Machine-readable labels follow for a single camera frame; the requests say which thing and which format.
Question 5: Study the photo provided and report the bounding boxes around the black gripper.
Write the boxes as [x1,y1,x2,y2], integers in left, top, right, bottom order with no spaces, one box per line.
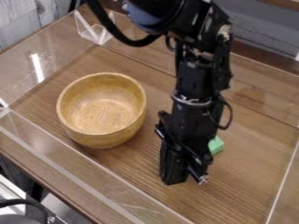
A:
[154,99,225,186]

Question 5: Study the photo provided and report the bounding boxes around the green rectangular block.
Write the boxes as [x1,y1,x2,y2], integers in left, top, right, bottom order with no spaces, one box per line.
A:
[194,136,224,165]

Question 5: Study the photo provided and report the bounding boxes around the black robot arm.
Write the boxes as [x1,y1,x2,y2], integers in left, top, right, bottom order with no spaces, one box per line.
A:
[86,0,233,186]

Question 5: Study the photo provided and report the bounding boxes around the brown wooden bowl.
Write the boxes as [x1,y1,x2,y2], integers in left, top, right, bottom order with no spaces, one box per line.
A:
[56,72,146,149]

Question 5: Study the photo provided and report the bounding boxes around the black metal frame with bolt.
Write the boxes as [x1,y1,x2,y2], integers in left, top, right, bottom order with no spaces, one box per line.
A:
[24,193,73,224]

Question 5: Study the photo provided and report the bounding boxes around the clear acrylic tray wall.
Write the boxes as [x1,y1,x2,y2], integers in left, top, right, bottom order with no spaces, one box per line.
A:
[0,105,192,224]

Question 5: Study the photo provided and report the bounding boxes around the black cable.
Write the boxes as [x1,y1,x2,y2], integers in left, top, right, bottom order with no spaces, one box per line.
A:
[0,199,49,224]

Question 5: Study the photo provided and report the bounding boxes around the clear acrylic corner bracket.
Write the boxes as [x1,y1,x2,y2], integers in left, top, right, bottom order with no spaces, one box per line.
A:
[73,10,113,46]

